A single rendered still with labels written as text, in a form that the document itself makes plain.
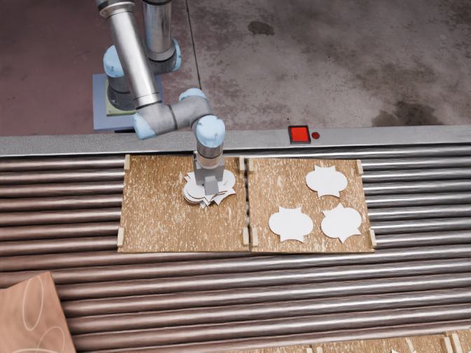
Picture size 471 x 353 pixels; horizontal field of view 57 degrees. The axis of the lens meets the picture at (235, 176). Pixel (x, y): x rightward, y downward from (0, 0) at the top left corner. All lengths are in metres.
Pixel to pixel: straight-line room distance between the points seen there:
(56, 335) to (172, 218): 0.48
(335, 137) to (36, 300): 1.14
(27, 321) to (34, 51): 2.28
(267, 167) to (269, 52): 1.77
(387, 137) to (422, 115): 1.45
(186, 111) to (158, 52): 0.39
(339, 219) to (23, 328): 0.99
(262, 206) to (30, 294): 0.74
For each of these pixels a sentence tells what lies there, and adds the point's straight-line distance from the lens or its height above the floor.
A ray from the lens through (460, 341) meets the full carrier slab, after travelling 1.57.
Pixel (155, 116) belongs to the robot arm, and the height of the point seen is 1.29.
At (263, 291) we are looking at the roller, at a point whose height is 0.92.
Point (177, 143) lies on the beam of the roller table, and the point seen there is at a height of 0.91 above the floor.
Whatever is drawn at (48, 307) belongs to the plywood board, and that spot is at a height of 1.04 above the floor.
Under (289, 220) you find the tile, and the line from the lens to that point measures 1.46.
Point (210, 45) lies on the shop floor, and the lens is 3.21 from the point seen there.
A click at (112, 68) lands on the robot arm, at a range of 1.59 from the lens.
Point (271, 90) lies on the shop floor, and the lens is 2.99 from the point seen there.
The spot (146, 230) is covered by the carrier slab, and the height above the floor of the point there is 0.94.
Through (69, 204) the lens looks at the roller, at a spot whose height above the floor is 0.91.
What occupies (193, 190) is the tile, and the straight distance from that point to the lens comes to 1.42.
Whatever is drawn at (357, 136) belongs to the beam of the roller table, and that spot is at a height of 0.92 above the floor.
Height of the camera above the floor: 2.26
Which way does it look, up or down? 61 degrees down
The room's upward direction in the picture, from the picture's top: 11 degrees clockwise
